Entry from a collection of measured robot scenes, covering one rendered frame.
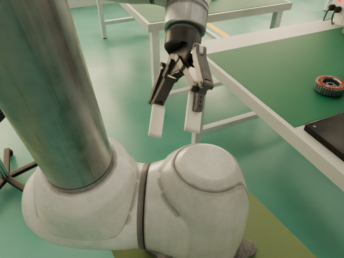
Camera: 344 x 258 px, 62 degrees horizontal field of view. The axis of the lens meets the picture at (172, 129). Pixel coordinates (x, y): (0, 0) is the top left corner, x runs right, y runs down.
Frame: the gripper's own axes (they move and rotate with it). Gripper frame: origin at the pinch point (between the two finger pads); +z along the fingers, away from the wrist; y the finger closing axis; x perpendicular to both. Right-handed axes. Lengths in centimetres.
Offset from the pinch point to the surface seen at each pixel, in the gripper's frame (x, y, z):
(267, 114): -52, 21, -18
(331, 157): -55, 0, -2
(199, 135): -79, 97, -20
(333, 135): -59, 1, -10
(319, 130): -57, 5, -11
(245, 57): -63, 46, -52
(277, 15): -127, 82, -118
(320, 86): -71, 14, -32
